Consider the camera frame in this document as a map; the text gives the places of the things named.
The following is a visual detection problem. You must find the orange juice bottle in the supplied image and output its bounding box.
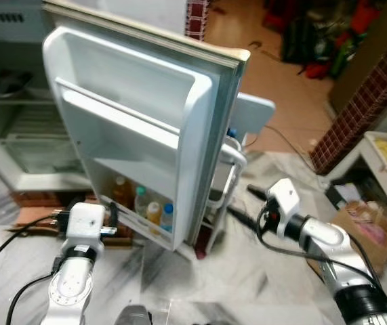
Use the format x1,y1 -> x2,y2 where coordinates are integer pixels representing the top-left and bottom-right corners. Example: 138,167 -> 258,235
112,176 -> 133,209

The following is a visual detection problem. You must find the pile of dark bags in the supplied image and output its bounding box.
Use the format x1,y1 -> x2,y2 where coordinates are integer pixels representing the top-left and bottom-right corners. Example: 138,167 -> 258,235
264,0 -> 387,81

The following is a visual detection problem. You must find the narrow red tiled pillar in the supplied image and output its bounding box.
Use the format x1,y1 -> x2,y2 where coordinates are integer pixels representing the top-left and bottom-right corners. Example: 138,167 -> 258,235
185,0 -> 212,43

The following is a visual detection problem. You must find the clear green capped bottle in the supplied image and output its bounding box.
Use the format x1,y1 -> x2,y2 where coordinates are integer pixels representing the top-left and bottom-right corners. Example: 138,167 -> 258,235
134,186 -> 150,219

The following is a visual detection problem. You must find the grey left robot leg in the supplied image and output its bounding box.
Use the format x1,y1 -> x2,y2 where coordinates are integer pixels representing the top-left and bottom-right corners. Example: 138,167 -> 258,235
114,305 -> 155,325

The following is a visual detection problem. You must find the small yellow drink bottle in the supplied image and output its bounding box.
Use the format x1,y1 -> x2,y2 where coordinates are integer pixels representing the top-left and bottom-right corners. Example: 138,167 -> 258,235
146,201 -> 163,226

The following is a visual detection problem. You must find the orange brick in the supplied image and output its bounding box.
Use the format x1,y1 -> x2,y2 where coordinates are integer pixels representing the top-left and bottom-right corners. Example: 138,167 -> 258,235
10,192 -> 79,208

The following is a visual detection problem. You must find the pink plastic package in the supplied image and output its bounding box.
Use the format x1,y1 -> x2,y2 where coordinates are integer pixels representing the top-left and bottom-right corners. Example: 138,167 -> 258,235
346,203 -> 387,255

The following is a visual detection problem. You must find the dark metal pan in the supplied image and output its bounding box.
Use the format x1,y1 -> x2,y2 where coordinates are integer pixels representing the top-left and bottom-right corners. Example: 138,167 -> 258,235
0,71 -> 35,99

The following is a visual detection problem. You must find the white folding chair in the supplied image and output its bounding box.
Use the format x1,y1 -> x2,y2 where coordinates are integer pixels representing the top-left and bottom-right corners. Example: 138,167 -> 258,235
193,91 -> 277,261

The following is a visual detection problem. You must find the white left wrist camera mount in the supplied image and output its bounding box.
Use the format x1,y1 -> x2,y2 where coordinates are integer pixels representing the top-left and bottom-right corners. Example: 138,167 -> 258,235
64,202 -> 107,242

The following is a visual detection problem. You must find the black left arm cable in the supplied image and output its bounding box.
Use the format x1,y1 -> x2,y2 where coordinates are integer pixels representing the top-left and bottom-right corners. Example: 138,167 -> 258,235
0,210 -> 69,325

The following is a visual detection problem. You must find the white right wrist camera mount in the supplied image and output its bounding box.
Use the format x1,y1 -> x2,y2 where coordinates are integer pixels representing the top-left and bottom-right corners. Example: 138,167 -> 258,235
266,178 -> 302,219

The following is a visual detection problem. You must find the wide red tiled pillar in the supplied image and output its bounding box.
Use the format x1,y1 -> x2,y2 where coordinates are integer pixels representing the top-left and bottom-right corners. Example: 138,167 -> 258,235
310,24 -> 387,175

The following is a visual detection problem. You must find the small blue capped bottle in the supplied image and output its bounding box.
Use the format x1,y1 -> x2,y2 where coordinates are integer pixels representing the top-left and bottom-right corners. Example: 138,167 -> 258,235
161,203 -> 175,233

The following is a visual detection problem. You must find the brown paper bag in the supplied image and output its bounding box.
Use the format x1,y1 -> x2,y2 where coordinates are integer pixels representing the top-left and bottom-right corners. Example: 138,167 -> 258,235
307,198 -> 387,277

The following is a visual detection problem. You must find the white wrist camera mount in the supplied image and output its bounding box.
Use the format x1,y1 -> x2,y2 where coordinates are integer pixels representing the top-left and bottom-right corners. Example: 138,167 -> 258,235
64,202 -> 107,242
266,178 -> 302,219

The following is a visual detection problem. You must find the silver fridge door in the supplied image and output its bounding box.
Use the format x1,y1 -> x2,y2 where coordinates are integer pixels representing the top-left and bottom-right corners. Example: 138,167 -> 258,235
41,0 -> 251,253

